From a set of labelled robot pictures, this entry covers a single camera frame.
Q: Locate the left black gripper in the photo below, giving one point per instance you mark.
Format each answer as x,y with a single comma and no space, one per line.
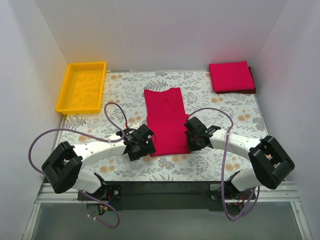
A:
149,144

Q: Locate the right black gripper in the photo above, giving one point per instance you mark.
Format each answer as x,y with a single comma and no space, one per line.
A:
189,136

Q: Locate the crimson t-shirt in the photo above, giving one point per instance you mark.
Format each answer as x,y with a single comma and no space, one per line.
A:
166,117
232,77

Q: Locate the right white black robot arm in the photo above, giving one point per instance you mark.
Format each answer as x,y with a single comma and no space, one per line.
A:
270,162

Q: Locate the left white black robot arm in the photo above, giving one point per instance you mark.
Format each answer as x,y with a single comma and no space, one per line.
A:
64,168

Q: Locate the folded crimson t-shirt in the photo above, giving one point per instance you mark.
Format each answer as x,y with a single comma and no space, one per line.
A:
232,77

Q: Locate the yellow plastic bin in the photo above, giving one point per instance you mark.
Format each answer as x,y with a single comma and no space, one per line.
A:
82,88

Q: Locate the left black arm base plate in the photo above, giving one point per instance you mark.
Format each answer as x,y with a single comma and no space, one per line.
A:
100,192

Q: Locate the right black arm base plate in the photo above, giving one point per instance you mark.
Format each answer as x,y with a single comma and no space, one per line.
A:
220,192

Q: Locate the aluminium frame rail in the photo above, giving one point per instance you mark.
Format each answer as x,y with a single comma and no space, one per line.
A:
182,210

